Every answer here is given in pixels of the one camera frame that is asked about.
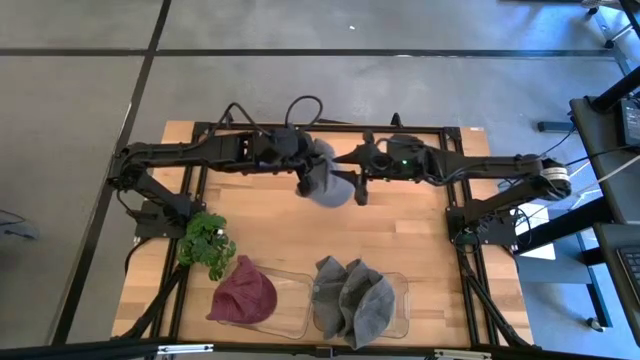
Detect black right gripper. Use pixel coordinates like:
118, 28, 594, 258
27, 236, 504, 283
331, 129, 443, 207

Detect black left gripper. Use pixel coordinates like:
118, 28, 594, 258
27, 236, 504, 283
263, 126, 317, 199

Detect maroon cloth hat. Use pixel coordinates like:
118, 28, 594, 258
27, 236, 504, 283
205, 254, 279, 325

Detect green plant in white pot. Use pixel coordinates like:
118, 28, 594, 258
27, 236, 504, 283
175, 211, 238, 282

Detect clear plastic tray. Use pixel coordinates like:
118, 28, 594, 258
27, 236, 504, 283
312, 271, 412, 340
214, 264, 316, 340

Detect black diagonal desk strut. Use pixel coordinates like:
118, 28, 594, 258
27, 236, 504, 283
513, 197, 617, 256

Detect black desk with power brick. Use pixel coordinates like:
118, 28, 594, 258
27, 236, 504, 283
569, 95, 640, 226

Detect black desk with keyboard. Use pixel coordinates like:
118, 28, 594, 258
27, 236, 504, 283
593, 222, 640, 347

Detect black power brick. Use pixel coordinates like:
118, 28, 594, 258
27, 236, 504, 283
620, 98, 640, 147

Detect black horizontal rig beam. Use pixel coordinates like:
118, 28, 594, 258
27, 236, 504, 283
0, 338, 640, 360

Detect black keyboard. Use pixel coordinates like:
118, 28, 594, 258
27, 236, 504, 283
616, 246, 640, 297

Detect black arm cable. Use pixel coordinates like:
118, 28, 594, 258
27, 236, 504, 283
284, 94, 325, 132
208, 101, 274, 139

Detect black aluminium table frame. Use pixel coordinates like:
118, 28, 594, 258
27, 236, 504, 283
112, 110, 536, 351

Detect silver metal bracket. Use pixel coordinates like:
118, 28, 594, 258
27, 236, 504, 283
433, 348, 493, 360
156, 343, 215, 357

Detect white cable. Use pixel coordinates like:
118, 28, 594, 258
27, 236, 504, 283
569, 153, 640, 189

